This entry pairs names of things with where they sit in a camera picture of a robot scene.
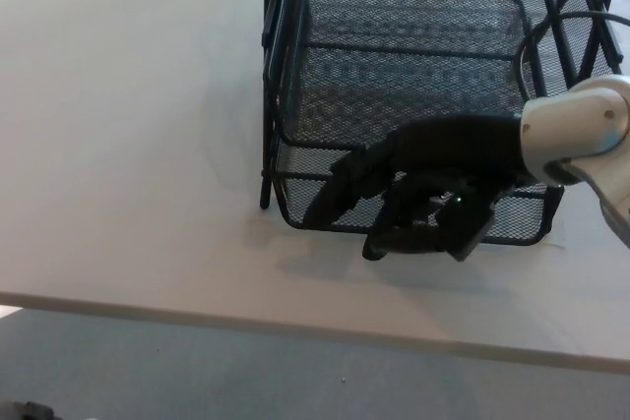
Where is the black wire organizer frame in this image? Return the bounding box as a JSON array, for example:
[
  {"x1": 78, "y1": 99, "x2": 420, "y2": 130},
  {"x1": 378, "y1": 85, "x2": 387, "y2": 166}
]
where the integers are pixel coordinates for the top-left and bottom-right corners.
[{"x1": 258, "y1": 0, "x2": 623, "y2": 211}]

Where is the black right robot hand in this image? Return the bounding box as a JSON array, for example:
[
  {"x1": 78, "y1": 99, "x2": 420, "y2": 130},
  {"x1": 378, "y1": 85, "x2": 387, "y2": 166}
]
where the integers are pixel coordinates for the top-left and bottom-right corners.
[{"x1": 303, "y1": 113, "x2": 532, "y2": 264}]

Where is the dark robot body part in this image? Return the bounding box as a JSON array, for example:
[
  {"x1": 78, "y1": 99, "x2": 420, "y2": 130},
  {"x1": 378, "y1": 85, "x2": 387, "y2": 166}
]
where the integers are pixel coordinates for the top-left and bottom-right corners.
[{"x1": 0, "y1": 399, "x2": 56, "y2": 420}]

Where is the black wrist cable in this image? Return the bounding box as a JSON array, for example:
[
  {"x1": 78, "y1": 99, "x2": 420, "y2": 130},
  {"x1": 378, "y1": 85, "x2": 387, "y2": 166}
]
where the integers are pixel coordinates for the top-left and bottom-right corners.
[{"x1": 513, "y1": 10, "x2": 630, "y2": 102}]

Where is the black mesh tray with label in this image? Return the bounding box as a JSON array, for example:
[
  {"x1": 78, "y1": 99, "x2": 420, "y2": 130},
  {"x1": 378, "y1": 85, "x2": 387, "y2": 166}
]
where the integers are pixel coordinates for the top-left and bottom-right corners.
[{"x1": 273, "y1": 0, "x2": 565, "y2": 248}]

